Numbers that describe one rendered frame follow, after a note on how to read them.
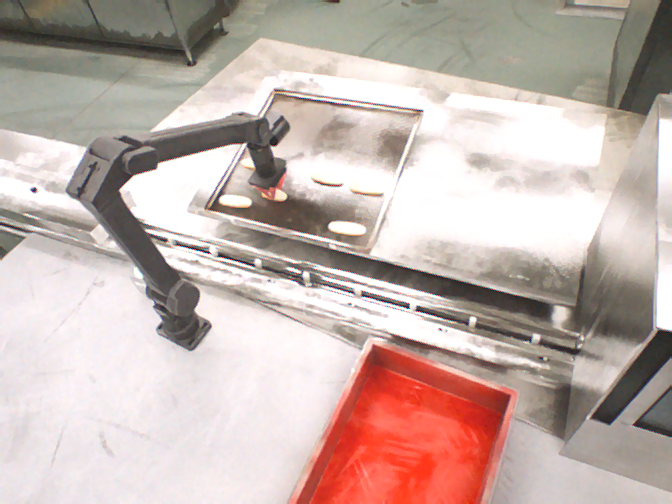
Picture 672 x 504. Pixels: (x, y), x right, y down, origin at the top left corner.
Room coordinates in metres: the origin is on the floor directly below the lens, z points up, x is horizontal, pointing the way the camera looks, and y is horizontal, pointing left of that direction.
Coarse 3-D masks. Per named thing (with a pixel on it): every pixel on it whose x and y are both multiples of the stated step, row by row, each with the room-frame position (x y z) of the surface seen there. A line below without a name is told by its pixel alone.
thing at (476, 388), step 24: (360, 360) 0.49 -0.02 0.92; (384, 360) 0.51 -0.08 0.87; (408, 360) 0.48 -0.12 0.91; (432, 360) 0.47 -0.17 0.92; (360, 384) 0.46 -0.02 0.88; (432, 384) 0.45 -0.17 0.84; (456, 384) 0.42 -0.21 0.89; (480, 384) 0.40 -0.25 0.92; (504, 384) 0.39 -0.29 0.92; (336, 408) 0.40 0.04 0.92; (504, 408) 0.35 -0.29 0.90; (336, 432) 0.36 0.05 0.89; (504, 432) 0.30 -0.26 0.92; (312, 456) 0.31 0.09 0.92; (504, 456) 0.26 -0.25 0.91; (312, 480) 0.28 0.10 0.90
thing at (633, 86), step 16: (640, 0) 2.35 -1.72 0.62; (656, 0) 1.94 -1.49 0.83; (624, 16) 2.70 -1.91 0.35; (640, 16) 2.17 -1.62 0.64; (656, 16) 1.83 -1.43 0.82; (624, 32) 2.49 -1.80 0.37; (640, 32) 2.01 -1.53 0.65; (656, 32) 1.82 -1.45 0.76; (624, 48) 2.29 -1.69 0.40; (640, 48) 1.86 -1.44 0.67; (656, 48) 1.81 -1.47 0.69; (624, 64) 2.12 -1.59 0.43; (640, 64) 1.82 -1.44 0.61; (656, 64) 1.79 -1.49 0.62; (624, 80) 1.95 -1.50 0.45; (640, 80) 1.82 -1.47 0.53; (656, 80) 1.78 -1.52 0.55; (608, 96) 2.21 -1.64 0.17; (624, 96) 1.83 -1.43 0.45; (640, 96) 1.80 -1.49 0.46; (640, 112) 1.79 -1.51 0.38
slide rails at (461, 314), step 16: (192, 240) 0.98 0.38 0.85; (208, 256) 0.91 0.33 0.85; (240, 256) 0.89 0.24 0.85; (256, 256) 0.88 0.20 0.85; (272, 272) 0.82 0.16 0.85; (320, 272) 0.79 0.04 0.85; (320, 288) 0.74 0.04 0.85; (352, 288) 0.73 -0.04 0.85; (368, 288) 0.72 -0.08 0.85; (384, 304) 0.67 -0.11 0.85; (416, 304) 0.65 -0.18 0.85; (432, 304) 0.64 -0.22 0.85; (432, 320) 0.60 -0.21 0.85; (480, 320) 0.58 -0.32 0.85; (496, 320) 0.57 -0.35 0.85; (496, 336) 0.53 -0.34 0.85; (528, 336) 0.52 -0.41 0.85; (544, 336) 0.51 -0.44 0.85; (544, 352) 0.48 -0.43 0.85; (560, 352) 0.47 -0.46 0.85
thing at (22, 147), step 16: (0, 144) 1.67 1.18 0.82; (16, 144) 1.65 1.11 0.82; (32, 144) 1.64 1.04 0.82; (48, 144) 1.62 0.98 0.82; (64, 144) 1.60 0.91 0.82; (16, 160) 1.55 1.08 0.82; (32, 160) 1.53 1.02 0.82; (48, 160) 1.52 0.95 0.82; (64, 160) 1.50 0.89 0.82; (80, 160) 1.49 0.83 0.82; (0, 224) 1.22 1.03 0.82; (0, 240) 1.26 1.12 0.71; (16, 240) 1.21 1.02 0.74; (0, 256) 1.32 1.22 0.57
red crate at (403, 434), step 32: (384, 384) 0.48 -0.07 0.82; (416, 384) 0.46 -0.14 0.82; (352, 416) 0.41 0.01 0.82; (384, 416) 0.40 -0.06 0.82; (416, 416) 0.39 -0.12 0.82; (448, 416) 0.38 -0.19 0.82; (480, 416) 0.37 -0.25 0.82; (352, 448) 0.35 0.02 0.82; (384, 448) 0.34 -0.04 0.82; (416, 448) 0.33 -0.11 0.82; (448, 448) 0.32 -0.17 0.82; (480, 448) 0.31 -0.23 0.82; (352, 480) 0.29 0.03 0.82; (384, 480) 0.28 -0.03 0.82; (416, 480) 0.27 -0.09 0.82; (448, 480) 0.26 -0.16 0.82; (480, 480) 0.25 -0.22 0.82
